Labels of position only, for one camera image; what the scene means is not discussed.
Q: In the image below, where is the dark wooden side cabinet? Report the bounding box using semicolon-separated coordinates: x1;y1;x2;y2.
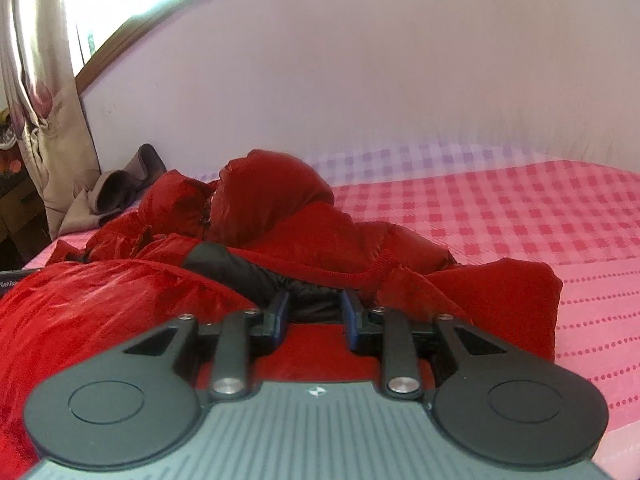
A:
1;160;51;271

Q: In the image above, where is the beige floral curtain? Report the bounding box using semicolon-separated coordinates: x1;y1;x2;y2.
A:
1;0;99;238

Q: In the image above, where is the brown cloth on bed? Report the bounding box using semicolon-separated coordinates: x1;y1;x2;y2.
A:
63;143;166;232

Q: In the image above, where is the red puffer jacket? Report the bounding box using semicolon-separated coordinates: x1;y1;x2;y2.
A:
1;150;562;479

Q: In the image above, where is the pink checked bed sheet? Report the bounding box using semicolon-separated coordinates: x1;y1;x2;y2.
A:
1;147;639;479

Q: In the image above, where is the floral bundle on cabinet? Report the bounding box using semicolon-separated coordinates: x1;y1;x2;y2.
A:
0;108;24;176

